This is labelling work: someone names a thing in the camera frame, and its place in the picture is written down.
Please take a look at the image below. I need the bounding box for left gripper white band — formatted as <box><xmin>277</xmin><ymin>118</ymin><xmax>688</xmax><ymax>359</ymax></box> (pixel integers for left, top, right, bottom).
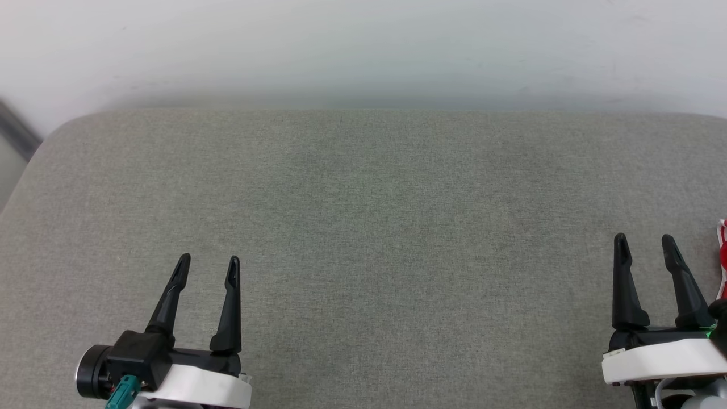
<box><xmin>131</xmin><ymin>253</ymin><xmax>252</xmax><ymax>409</ymax></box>

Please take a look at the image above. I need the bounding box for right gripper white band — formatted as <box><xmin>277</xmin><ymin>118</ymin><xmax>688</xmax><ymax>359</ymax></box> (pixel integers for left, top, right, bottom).
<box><xmin>602</xmin><ymin>233</ymin><xmax>727</xmax><ymax>387</ymax></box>

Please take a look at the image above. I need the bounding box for dark grey skirting strip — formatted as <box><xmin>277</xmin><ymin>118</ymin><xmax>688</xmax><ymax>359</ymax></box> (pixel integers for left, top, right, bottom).
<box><xmin>0</xmin><ymin>99</ymin><xmax>44</xmax><ymax>163</ymax></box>

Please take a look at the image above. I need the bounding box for red and white garment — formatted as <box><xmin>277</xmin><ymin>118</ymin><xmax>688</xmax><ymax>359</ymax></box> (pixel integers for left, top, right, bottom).
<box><xmin>717</xmin><ymin>219</ymin><xmax>727</xmax><ymax>302</ymax></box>

